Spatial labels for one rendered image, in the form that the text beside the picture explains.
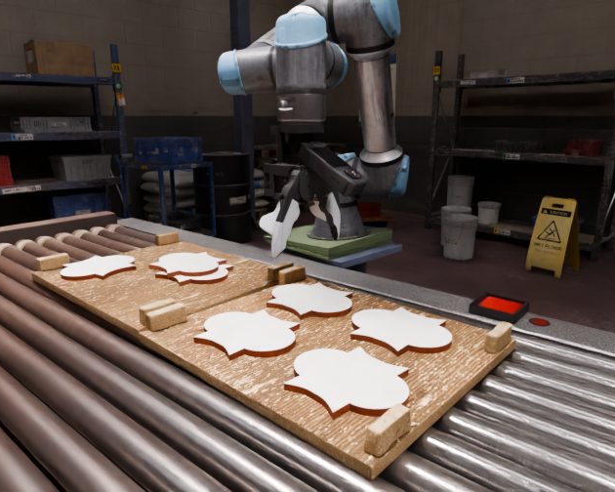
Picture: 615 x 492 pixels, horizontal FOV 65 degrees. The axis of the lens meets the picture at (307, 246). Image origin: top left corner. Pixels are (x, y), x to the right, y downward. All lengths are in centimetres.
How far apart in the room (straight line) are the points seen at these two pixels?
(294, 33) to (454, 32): 545
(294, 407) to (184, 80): 598
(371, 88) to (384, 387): 83
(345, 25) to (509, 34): 471
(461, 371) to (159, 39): 592
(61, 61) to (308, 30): 450
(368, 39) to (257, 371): 82
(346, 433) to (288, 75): 49
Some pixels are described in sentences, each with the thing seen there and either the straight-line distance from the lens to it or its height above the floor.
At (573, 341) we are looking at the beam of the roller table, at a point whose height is 92.
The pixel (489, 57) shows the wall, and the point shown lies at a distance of 591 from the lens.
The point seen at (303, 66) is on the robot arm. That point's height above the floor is 131.
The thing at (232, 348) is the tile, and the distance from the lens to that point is 65.
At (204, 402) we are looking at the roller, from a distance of 60.
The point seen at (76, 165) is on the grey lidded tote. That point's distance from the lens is 518.
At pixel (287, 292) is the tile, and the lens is 83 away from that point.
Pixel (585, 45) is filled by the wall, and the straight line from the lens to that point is 554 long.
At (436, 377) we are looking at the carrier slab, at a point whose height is 94.
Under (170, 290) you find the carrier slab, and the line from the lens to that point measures 90.
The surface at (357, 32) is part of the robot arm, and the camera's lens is 119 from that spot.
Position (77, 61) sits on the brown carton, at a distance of 520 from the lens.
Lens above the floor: 124
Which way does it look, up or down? 15 degrees down
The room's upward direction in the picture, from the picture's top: straight up
